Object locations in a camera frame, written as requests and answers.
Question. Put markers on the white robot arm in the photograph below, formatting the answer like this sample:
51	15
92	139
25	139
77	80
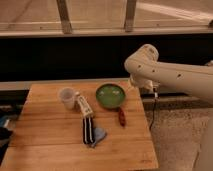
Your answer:
143	67

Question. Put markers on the translucent plastic measuring cup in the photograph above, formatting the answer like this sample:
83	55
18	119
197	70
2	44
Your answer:
68	97

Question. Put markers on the light blue cloth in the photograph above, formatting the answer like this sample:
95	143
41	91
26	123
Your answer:
99	134

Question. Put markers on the green ceramic bowl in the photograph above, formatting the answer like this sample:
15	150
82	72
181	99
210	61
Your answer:
110	96

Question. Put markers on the dark objects at left edge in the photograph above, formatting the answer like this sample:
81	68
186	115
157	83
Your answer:
5	135

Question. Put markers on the white patterned sock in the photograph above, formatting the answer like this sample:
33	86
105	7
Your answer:
84	106

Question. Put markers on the red handled utensil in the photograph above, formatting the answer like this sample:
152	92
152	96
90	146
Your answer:
122	119

